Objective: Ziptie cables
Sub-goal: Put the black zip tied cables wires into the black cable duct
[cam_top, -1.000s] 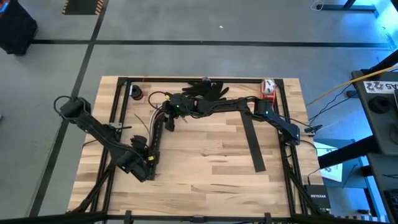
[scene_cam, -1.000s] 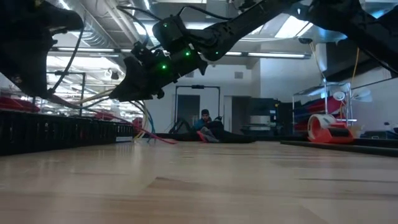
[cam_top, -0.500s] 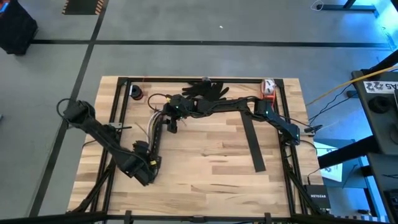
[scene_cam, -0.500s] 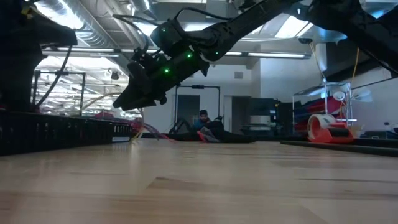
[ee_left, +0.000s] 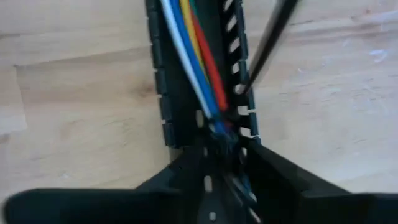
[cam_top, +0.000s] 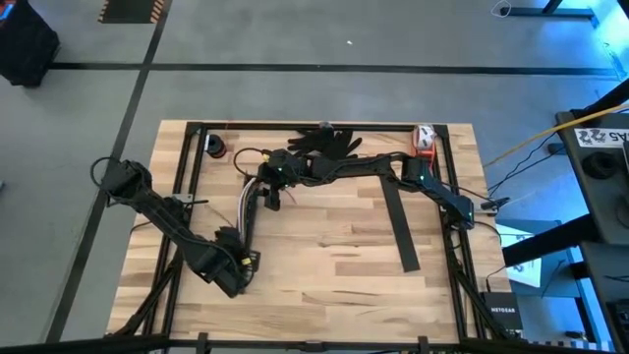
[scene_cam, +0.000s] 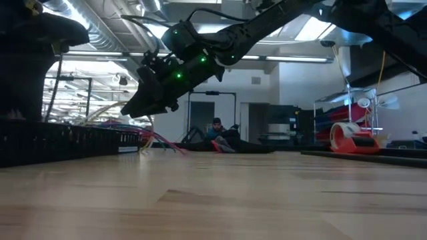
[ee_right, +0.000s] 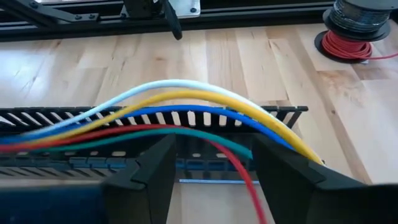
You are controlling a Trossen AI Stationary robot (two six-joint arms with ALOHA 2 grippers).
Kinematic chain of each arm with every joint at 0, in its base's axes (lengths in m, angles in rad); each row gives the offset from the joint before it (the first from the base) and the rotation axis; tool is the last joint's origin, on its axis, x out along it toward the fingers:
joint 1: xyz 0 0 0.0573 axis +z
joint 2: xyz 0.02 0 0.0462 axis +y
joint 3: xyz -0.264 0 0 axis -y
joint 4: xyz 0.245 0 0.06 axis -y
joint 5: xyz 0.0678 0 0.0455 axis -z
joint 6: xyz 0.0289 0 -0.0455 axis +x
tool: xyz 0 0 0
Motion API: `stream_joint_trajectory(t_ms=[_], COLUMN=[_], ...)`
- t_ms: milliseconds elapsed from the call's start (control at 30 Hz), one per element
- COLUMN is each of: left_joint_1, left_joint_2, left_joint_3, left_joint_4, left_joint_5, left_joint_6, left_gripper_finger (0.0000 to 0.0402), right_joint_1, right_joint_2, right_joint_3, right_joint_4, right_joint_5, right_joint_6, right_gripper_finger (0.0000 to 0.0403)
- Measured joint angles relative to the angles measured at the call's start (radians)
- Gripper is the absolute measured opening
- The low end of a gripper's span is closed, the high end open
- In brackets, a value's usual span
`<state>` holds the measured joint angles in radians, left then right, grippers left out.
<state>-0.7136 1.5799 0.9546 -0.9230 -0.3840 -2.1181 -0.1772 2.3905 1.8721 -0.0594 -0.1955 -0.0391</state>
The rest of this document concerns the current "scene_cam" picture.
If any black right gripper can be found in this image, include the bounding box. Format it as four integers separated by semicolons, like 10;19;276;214
119;57;225;119

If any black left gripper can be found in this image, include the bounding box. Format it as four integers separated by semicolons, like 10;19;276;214
0;12;91;121

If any blue cable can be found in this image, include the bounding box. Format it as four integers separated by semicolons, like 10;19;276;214
96;123;167;149

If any red cable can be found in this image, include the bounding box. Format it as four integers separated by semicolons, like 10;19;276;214
131;128;187;156

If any black slotted cable raceway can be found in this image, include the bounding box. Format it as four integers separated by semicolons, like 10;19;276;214
0;119;143;169

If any black raceway cover strip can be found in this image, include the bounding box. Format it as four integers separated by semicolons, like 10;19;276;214
300;149;427;169

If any person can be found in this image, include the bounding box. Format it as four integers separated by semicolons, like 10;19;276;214
203;116;234;143

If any black equipment cabinet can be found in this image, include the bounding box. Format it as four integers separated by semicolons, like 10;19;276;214
266;105;316;146

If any ceiling light strip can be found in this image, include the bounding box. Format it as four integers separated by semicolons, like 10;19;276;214
65;50;335;64

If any red storage bin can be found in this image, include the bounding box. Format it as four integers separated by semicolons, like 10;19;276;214
315;128;334;141
328;103;368;123

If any ceiling light panel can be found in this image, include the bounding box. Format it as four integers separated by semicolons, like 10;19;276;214
293;16;338;43

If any blue storage bin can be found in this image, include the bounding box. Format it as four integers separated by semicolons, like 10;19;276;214
315;107;348;117

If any orange tape dispenser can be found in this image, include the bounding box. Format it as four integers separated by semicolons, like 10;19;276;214
329;121;382;155

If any grey whiteboard panel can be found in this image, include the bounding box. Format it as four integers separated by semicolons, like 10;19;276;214
375;83;427;143

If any black rig frame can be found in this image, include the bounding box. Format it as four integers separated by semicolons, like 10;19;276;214
43;75;93;123

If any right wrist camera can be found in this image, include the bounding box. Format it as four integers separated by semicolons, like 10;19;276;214
161;19;203;60

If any yellow cable tag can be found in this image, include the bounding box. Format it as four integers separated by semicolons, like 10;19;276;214
23;0;41;16

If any silver ventilation duct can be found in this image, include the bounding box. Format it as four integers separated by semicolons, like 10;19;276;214
43;0;157;54

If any black right camera cable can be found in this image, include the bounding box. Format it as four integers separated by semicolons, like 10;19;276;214
119;7;250;58

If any yellow hanging cable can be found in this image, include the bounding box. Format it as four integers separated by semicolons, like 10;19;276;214
376;49;387;91

